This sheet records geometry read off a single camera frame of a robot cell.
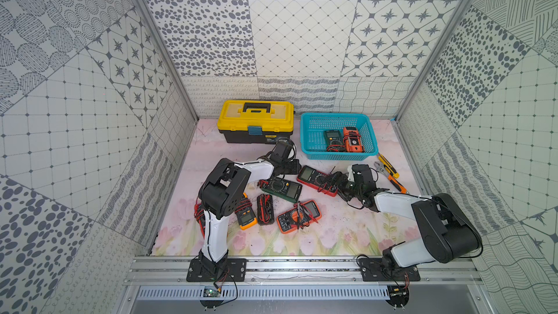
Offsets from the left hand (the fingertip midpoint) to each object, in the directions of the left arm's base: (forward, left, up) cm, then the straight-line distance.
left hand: (302, 164), depth 98 cm
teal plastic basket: (+25, -7, -1) cm, 26 cm away
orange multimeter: (+15, -26, 0) cm, 30 cm away
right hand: (-9, -11, -1) cm, 15 cm away
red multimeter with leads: (-8, -7, 0) cm, 10 cm away
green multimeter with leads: (+14, -17, -1) cm, 22 cm away
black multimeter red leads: (-22, +15, 0) cm, 26 cm away
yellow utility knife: (+2, -41, -4) cm, 41 cm away
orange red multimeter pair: (-24, +1, 0) cm, 24 cm away
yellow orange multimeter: (-23, +23, -1) cm, 32 cm away
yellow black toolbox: (+15, +22, +12) cm, 29 cm away
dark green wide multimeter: (-11, +9, -1) cm, 15 cm away
